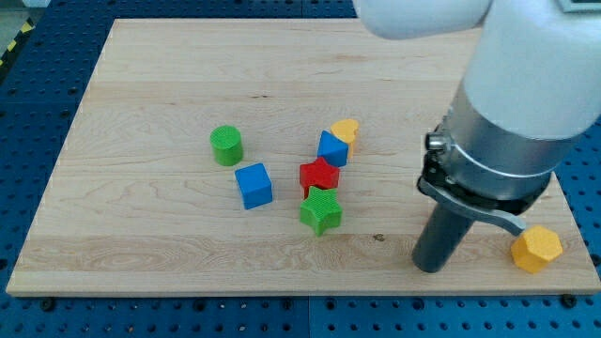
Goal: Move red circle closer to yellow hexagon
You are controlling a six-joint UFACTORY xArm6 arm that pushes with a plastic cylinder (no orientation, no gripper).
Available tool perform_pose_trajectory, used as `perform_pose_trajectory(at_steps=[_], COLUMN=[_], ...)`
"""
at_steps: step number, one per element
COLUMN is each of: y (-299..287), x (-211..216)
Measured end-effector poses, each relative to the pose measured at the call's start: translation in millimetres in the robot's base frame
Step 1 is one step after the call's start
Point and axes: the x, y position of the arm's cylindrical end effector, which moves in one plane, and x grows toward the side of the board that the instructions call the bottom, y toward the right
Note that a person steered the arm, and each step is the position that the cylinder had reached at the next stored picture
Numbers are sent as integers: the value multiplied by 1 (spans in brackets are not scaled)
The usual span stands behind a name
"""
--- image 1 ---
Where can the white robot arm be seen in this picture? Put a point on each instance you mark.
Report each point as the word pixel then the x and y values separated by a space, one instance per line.
pixel 529 92

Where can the yellow hexagon block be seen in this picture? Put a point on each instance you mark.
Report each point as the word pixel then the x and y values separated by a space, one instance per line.
pixel 536 248

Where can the red star block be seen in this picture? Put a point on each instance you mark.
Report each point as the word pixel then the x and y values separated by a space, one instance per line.
pixel 318 173

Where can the blue triangle block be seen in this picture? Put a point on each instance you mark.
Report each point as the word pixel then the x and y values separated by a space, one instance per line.
pixel 332 149

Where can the green star block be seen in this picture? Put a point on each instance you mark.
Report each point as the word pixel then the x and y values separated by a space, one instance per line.
pixel 321 210

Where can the blue cube block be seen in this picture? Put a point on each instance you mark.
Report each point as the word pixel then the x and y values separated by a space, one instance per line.
pixel 254 185

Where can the yellow heart block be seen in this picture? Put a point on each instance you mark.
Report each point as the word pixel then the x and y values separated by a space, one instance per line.
pixel 347 130

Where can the green cylinder block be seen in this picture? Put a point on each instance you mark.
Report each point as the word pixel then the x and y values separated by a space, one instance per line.
pixel 226 144

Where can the wooden board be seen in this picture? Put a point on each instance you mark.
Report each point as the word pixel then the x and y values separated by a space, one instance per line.
pixel 136 205

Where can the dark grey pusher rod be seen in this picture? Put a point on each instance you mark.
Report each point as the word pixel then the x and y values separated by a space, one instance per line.
pixel 443 232

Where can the silver clamp lever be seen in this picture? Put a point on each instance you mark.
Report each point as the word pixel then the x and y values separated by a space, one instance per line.
pixel 505 220

